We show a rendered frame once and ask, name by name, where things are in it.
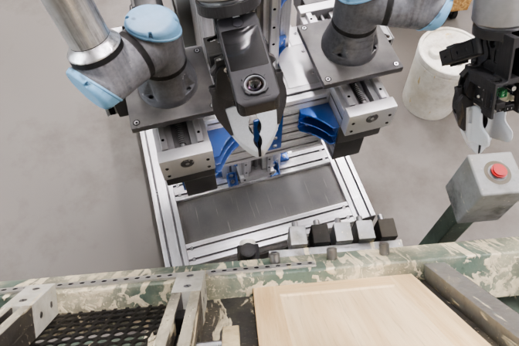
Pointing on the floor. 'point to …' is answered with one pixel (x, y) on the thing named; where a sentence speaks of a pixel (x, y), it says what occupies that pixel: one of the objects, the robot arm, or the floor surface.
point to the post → (446, 229)
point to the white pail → (433, 75)
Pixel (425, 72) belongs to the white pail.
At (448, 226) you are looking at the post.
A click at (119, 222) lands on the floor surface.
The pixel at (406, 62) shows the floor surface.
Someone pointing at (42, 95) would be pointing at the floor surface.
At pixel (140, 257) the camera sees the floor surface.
